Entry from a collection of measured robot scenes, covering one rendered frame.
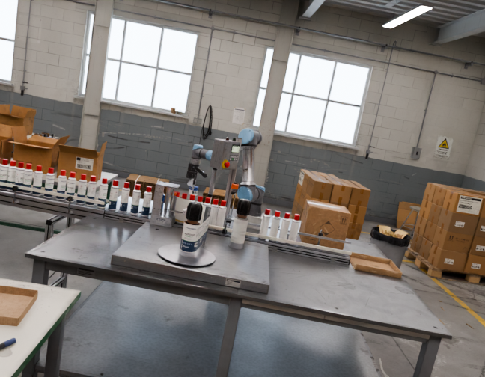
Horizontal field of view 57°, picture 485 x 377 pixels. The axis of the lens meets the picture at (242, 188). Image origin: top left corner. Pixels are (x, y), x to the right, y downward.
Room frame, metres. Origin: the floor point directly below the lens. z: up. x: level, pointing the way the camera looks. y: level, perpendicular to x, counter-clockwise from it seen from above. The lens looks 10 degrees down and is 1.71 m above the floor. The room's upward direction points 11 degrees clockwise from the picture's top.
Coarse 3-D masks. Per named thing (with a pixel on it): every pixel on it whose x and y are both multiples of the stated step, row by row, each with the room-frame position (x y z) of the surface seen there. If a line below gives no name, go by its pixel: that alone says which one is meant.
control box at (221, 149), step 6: (216, 138) 2.92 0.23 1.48; (216, 144) 2.90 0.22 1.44; (222, 144) 2.87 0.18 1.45; (228, 144) 2.89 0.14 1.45; (240, 144) 2.99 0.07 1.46; (216, 150) 2.90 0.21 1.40; (222, 150) 2.87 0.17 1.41; (228, 150) 2.90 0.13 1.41; (216, 156) 2.89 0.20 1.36; (222, 156) 2.87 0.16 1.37; (228, 156) 2.91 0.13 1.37; (210, 162) 2.92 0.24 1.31; (216, 162) 2.89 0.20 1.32; (222, 162) 2.87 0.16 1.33; (234, 162) 2.97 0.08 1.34; (222, 168) 2.88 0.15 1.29; (228, 168) 2.93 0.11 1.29; (234, 168) 2.98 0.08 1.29
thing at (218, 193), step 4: (208, 188) 7.64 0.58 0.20; (204, 192) 7.23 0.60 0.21; (208, 192) 7.33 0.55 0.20; (216, 192) 7.46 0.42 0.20; (220, 192) 7.52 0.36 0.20; (224, 192) 7.58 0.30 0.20; (204, 196) 7.22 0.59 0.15; (216, 196) 7.22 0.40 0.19; (220, 196) 7.22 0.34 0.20; (224, 196) 7.22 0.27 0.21; (232, 196) 7.39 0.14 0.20; (236, 196) 7.45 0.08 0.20; (204, 200) 7.23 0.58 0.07; (212, 200) 7.22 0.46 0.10; (220, 200) 7.22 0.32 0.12; (232, 200) 7.22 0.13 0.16; (236, 200) 7.22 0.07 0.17; (220, 204) 7.23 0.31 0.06; (232, 204) 7.22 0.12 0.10; (236, 204) 7.22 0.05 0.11; (236, 208) 7.22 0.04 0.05
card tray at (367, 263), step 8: (352, 256) 2.99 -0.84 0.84; (360, 256) 2.99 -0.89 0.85; (368, 256) 2.99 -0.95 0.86; (352, 264) 2.82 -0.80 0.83; (360, 264) 2.86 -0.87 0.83; (368, 264) 2.89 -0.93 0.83; (376, 264) 2.93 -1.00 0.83; (384, 264) 2.96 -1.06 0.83; (392, 264) 2.92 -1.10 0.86; (376, 272) 2.73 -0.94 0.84; (384, 272) 2.73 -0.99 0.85; (392, 272) 2.73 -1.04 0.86; (400, 272) 2.73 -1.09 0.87
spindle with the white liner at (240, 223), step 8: (240, 200) 2.57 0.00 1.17; (248, 200) 2.58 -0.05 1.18; (240, 208) 2.56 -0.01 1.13; (248, 208) 2.58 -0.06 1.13; (240, 216) 2.56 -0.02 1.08; (240, 224) 2.55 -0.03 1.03; (232, 232) 2.58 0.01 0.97; (240, 232) 2.55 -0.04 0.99; (232, 240) 2.56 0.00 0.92; (240, 240) 2.55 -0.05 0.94; (240, 248) 2.56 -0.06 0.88
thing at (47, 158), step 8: (16, 128) 4.07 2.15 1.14; (24, 128) 4.21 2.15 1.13; (16, 136) 4.03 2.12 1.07; (24, 136) 4.18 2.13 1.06; (32, 136) 4.31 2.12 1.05; (40, 136) 4.36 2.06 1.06; (64, 136) 4.10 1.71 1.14; (16, 144) 3.97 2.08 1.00; (24, 144) 3.85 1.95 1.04; (32, 144) 4.23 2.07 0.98; (40, 144) 4.24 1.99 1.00; (48, 144) 4.25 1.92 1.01; (56, 144) 4.04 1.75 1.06; (16, 152) 3.97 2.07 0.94; (24, 152) 3.98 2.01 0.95; (32, 152) 3.98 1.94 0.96; (40, 152) 3.99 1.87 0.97; (48, 152) 3.99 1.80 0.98; (56, 152) 4.11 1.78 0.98; (16, 160) 3.97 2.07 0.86; (24, 160) 3.98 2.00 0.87; (32, 160) 3.98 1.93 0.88; (40, 160) 3.99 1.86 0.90; (48, 160) 3.99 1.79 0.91; (56, 160) 4.14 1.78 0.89; (32, 168) 3.98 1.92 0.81; (48, 168) 3.99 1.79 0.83; (56, 168) 4.16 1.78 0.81
